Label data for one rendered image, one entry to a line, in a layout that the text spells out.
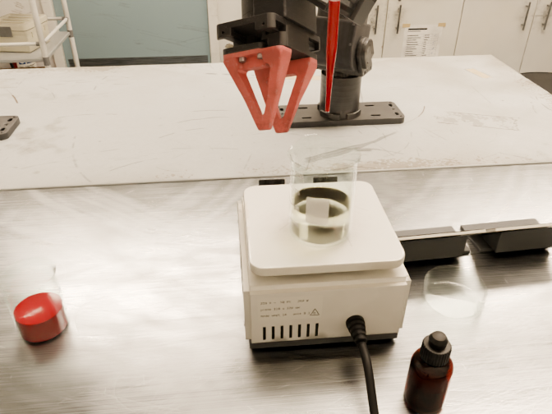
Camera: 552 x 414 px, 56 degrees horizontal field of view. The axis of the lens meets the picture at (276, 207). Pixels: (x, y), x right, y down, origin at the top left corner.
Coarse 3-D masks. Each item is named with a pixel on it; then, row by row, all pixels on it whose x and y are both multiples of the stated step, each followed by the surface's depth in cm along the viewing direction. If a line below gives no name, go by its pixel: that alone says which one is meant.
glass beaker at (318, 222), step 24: (312, 144) 40; (336, 144) 40; (312, 168) 36; (336, 168) 41; (312, 192) 37; (336, 192) 37; (312, 216) 38; (336, 216) 38; (312, 240) 39; (336, 240) 39
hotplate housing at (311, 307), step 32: (256, 288) 39; (288, 288) 39; (320, 288) 39; (352, 288) 39; (384, 288) 39; (256, 320) 40; (288, 320) 40; (320, 320) 41; (352, 320) 40; (384, 320) 41
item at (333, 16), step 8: (336, 8) 32; (328, 16) 33; (336, 16) 32; (328, 24) 33; (336, 24) 33; (328, 32) 33; (336, 32) 33; (328, 40) 33; (336, 40) 33; (328, 48) 34; (336, 48) 34; (328, 56) 34; (328, 64) 34; (328, 72) 34; (328, 80) 35; (328, 88) 35; (328, 96) 35; (328, 104) 36
